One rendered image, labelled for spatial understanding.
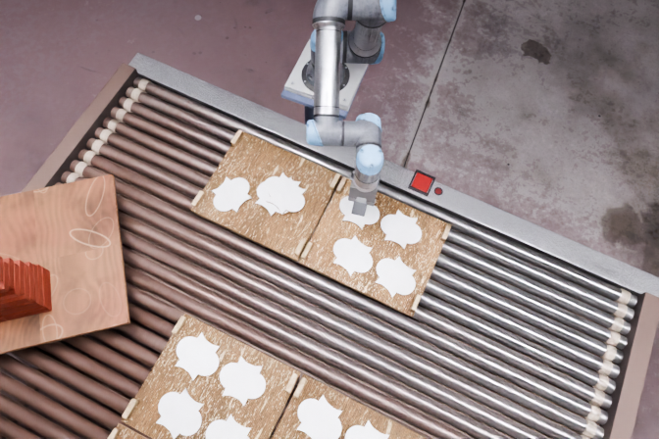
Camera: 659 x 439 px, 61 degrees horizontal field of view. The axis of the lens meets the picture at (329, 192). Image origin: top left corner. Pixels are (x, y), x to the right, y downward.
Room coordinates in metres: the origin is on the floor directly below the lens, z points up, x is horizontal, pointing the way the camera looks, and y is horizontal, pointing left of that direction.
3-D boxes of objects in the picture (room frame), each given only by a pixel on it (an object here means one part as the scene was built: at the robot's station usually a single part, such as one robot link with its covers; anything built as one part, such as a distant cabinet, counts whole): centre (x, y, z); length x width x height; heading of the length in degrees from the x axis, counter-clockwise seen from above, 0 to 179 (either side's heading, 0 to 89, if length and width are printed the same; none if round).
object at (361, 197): (0.72, -0.10, 1.13); 0.12 x 0.09 x 0.16; 170
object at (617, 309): (0.82, -0.11, 0.90); 1.95 x 0.05 x 0.05; 68
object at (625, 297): (0.87, -0.13, 0.90); 1.95 x 0.05 x 0.05; 68
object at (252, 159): (0.79, 0.21, 0.93); 0.41 x 0.35 x 0.02; 68
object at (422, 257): (0.63, -0.17, 0.93); 0.41 x 0.35 x 0.02; 68
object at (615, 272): (0.93, -0.16, 0.89); 2.08 x 0.08 x 0.06; 68
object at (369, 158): (0.75, -0.11, 1.29); 0.09 x 0.08 x 0.11; 3
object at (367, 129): (0.85, -0.08, 1.29); 0.11 x 0.11 x 0.08; 3
